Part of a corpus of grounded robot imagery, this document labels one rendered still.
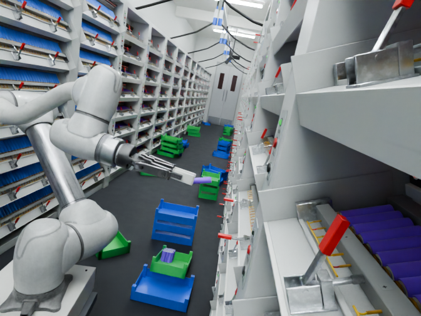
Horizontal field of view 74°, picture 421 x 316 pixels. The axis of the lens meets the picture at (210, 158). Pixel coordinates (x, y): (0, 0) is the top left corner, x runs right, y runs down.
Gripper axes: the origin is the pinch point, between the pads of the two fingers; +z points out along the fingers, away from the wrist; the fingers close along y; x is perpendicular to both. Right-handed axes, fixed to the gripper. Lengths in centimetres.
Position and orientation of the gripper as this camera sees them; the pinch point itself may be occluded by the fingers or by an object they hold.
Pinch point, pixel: (183, 175)
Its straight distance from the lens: 85.5
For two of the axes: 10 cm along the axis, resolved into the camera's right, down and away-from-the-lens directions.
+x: -3.2, 9.2, 2.2
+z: 9.4, 3.3, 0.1
